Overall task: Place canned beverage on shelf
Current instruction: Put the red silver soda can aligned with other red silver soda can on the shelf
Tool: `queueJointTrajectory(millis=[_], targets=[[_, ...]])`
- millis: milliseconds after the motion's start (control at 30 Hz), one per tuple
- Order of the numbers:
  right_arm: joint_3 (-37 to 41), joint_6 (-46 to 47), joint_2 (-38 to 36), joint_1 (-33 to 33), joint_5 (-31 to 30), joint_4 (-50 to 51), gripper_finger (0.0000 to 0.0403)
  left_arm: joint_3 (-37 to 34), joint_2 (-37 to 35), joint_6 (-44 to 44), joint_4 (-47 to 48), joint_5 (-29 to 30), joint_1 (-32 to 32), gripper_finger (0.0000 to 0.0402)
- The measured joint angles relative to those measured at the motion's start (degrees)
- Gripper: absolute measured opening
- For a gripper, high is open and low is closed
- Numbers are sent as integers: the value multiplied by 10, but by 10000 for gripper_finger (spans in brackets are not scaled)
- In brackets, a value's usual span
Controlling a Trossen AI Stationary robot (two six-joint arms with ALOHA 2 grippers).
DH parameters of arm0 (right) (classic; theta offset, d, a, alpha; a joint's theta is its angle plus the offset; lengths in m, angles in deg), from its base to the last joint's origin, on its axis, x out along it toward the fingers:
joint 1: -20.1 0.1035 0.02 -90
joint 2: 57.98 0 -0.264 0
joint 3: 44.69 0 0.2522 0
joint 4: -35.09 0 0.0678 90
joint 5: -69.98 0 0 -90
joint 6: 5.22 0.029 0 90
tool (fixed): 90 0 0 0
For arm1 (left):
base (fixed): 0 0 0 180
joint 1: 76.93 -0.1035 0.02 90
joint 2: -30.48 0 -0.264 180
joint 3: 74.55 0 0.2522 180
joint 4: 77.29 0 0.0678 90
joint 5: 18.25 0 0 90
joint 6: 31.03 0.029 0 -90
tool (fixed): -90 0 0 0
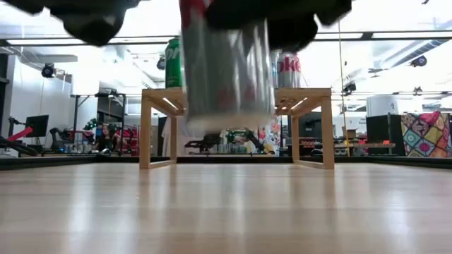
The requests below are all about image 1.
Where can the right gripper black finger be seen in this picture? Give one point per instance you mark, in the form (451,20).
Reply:
(236,14)

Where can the silver Diet Coke can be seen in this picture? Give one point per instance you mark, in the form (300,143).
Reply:
(226,77)
(289,72)

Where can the green Sprite soda can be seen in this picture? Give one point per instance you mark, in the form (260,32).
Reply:
(173,67)

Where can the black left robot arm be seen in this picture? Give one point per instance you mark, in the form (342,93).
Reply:
(28,4)

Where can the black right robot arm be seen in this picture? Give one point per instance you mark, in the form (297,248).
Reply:
(335,10)

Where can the black background robot arm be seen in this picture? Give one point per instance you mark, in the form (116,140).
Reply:
(17,144)
(247,137)
(56,137)

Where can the wooden slatted shelf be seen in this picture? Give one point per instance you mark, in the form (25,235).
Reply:
(326,123)

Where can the black-legged table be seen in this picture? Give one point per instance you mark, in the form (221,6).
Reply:
(76,113)

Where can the floral patterned panel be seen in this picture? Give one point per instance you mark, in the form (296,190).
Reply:
(273,135)

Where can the person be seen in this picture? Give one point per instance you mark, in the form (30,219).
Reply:
(106,139)

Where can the black computer monitor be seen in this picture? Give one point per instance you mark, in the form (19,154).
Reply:
(36,126)

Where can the white storage box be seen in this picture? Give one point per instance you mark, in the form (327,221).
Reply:
(381,104)

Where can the colourful patchwork cloth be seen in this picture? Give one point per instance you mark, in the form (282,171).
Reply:
(427,134)

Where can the white wall cabinet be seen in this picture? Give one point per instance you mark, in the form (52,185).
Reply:
(84,84)

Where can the black ceiling-mounted camera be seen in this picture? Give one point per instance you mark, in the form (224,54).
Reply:
(48,70)
(349,87)
(419,61)
(161,63)

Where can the grey ceiling duct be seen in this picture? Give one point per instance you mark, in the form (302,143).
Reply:
(409,56)

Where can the black metal table frame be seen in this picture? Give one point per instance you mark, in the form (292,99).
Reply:
(46,162)

